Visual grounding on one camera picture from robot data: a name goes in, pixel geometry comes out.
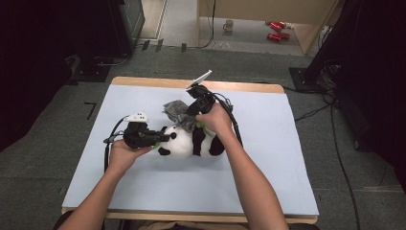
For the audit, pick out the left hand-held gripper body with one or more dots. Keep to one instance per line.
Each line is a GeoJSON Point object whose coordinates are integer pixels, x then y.
{"type": "Point", "coordinates": [135, 135]}

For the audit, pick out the black curtain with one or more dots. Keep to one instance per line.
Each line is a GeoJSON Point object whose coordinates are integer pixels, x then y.
{"type": "Point", "coordinates": [376, 80]}
{"type": "Point", "coordinates": [28, 64]}

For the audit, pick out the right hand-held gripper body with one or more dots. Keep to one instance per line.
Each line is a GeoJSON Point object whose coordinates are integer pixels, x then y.
{"type": "Point", "coordinates": [202, 99]}

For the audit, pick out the light wooden shelf unit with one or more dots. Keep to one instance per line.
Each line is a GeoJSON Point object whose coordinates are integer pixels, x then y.
{"type": "Point", "coordinates": [271, 9]}

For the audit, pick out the black cabinet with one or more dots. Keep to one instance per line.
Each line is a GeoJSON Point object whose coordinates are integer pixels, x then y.
{"type": "Point", "coordinates": [127, 25]}

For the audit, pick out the grey cloth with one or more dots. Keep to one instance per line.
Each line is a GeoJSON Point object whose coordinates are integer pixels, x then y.
{"type": "Point", "coordinates": [178, 113]}

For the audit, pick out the person's lap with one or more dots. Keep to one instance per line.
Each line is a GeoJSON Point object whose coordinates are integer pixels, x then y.
{"type": "Point", "coordinates": [191, 226]}

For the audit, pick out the panda plush toy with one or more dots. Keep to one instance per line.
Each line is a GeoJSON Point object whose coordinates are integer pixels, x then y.
{"type": "Point", "coordinates": [180, 145]}

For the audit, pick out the person's left hand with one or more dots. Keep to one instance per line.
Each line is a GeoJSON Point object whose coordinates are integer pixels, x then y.
{"type": "Point", "coordinates": [123, 156]}

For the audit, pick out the black stand base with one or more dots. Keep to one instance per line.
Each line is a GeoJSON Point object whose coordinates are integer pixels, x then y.
{"type": "Point", "coordinates": [301, 80]}
{"type": "Point", "coordinates": [91, 72]}

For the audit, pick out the beige mug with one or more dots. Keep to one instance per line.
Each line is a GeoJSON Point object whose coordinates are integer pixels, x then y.
{"type": "Point", "coordinates": [228, 25]}

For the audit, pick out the red can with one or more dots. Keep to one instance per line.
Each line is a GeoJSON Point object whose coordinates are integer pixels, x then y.
{"type": "Point", "coordinates": [274, 37]}
{"type": "Point", "coordinates": [275, 27]}
{"type": "Point", "coordinates": [282, 24]}

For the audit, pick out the wooden table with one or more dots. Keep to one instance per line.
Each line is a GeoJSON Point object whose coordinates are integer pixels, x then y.
{"type": "Point", "coordinates": [143, 81]}

